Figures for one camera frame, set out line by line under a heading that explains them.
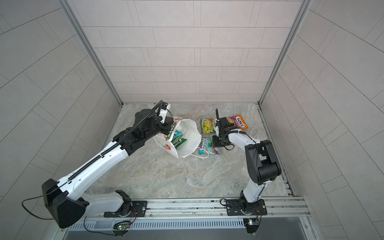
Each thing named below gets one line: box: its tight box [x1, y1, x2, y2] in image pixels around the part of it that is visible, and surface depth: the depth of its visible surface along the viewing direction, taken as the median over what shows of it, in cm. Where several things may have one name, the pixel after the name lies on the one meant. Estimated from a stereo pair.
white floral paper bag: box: [152, 117, 202, 159], surface depth 84 cm
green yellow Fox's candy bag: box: [201, 117, 216, 134], surface depth 102 cm
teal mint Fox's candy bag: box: [198, 137, 221, 156], surface depth 90 cm
